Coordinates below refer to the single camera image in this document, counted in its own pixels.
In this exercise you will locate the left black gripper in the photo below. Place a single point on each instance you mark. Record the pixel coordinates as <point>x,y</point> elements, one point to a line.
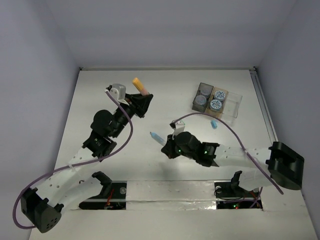
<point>133,105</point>

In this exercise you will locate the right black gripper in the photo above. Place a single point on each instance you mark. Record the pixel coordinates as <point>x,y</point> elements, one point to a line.
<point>168,148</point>

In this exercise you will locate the blue pencil-shaped case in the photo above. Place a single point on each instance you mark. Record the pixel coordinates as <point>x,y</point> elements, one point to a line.
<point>158,138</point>

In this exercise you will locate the orange eraser cap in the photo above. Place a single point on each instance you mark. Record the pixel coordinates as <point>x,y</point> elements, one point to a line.
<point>138,84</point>

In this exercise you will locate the small blue eraser cap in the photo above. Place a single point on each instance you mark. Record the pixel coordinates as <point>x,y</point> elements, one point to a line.
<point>214,124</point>

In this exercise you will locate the wooden bin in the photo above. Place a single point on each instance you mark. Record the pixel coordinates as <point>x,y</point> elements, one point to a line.
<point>214,113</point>

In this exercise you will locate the clear plastic bin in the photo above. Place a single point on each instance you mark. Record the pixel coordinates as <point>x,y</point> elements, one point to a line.
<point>231,108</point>

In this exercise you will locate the orange pencil-shaped case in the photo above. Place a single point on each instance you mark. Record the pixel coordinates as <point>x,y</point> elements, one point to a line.
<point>143,91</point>

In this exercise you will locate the dark grey plastic bin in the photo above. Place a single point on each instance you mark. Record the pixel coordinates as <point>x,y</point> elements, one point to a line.
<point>196,107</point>

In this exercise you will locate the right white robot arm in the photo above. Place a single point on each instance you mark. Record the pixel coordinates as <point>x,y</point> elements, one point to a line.
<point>277,164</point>

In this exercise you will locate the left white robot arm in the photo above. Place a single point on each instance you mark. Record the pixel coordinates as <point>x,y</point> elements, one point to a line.
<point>45,199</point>

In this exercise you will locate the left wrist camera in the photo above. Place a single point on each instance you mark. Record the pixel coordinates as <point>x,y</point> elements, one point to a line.
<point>118,92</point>

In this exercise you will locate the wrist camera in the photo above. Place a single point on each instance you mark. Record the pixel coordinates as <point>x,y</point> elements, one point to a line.
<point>118,92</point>
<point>178,127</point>

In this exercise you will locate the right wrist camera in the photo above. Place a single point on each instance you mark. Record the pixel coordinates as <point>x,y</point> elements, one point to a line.
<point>178,127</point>

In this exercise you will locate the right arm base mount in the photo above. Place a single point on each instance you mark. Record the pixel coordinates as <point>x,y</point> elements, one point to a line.
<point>230,196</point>

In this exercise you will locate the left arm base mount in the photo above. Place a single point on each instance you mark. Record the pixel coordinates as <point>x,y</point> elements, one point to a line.
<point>112,195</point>

